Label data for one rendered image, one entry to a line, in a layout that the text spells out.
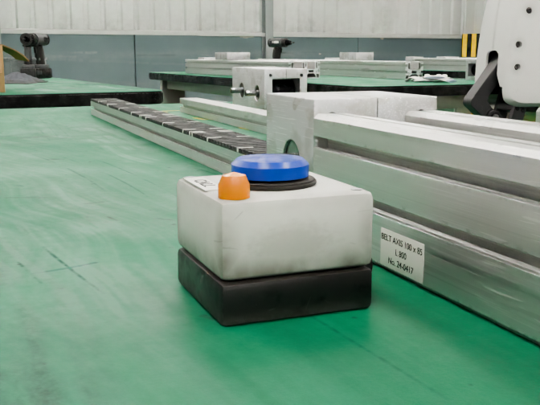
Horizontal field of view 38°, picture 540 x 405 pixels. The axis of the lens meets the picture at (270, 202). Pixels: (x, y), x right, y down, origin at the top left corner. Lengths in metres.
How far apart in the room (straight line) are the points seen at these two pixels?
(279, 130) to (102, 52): 11.34
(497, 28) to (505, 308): 0.35
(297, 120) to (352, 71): 3.59
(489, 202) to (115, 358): 0.18
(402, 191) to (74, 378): 0.21
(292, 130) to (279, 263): 0.22
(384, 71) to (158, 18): 8.51
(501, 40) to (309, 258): 0.35
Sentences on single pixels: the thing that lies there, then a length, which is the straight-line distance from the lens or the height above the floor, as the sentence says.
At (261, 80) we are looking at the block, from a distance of 1.54.
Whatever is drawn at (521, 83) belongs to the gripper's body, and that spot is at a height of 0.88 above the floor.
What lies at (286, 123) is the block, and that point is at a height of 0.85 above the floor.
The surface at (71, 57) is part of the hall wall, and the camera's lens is 11.81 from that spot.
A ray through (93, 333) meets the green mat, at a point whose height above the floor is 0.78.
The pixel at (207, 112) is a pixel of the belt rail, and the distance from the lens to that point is 1.53.
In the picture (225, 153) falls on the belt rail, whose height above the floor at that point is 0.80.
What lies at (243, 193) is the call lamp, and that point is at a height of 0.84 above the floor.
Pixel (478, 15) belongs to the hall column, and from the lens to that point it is 8.90.
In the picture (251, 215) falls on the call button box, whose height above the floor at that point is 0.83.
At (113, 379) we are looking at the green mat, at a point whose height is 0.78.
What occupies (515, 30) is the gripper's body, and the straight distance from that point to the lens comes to 0.68.
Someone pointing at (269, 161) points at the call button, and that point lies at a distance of 0.39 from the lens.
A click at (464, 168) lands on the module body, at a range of 0.39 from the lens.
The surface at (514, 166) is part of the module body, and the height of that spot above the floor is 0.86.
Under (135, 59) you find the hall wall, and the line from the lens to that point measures 12.09.
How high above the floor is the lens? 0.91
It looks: 11 degrees down
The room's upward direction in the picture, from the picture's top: straight up
